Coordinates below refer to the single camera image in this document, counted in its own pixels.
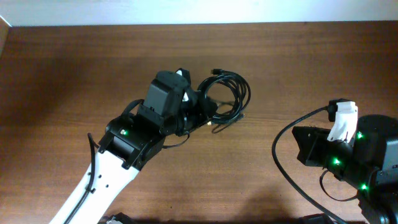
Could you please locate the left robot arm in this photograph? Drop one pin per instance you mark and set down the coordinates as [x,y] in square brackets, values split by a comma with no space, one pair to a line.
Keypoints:
[171,106]

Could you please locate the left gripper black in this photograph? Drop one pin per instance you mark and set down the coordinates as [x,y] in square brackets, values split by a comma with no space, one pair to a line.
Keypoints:
[202,109]

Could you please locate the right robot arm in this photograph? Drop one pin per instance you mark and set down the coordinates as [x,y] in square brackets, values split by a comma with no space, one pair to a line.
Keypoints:
[368,162]

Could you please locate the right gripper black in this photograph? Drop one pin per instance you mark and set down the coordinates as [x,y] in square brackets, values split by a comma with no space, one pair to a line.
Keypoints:
[311,147]

